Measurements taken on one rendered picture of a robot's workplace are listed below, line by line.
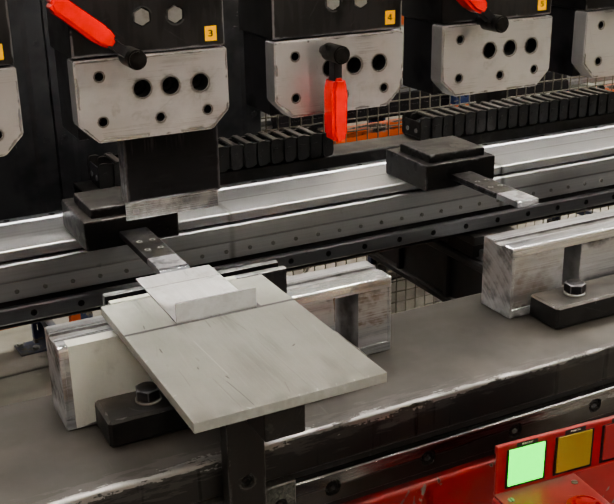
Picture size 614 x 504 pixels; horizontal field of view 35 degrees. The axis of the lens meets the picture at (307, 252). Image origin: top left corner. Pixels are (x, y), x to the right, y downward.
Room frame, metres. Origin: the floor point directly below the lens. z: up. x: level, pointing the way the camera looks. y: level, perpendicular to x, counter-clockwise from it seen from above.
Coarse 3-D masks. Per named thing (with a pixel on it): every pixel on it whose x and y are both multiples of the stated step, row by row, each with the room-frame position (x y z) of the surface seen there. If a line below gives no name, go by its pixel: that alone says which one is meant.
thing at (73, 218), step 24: (96, 192) 1.20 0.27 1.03; (120, 192) 1.20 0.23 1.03; (72, 216) 1.16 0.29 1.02; (96, 216) 1.13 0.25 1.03; (120, 216) 1.14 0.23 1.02; (168, 216) 1.17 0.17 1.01; (96, 240) 1.12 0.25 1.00; (120, 240) 1.14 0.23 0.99; (144, 240) 1.10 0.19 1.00; (168, 264) 1.02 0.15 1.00
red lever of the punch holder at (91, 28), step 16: (48, 0) 0.86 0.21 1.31; (64, 0) 0.86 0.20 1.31; (64, 16) 0.85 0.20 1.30; (80, 16) 0.86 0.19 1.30; (80, 32) 0.86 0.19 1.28; (96, 32) 0.87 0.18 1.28; (112, 48) 0.88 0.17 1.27; (128, 48) 0.88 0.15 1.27; (128, 64) 0.87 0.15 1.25; (144, 64) 0.88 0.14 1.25
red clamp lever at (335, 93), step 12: (324, 48) 0.99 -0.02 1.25; (336, 48) 0.97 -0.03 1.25; (336, 60) 0.97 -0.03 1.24; (336, 72) 0.98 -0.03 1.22; (336, 84) 0.97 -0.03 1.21; (324, 96) 0.99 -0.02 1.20; (336, 96) 0.97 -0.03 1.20; (324, 108) 0.99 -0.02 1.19; (336, 108) 0.97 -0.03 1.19; (336, 120) 0.97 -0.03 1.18; (336, 132) 0.97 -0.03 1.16
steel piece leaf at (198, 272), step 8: (168, 272) 1.01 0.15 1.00; (176, 272) 1.00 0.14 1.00; (184, 272) 1.00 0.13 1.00; (192, 272) 1.00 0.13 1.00; (200, 272) 1.00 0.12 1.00; (208, 272) 1.00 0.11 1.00; (216, 272) 1.00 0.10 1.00; (136, 280) 0.99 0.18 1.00; (144, 280) 0.98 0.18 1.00; (152, 280) 0.98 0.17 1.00; (160, 280) 0.98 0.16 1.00; (168, 280) 0.98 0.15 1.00; (176, 280) 0.98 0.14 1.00; (184, 280) 0.98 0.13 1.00; (144, 288) 0.96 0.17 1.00
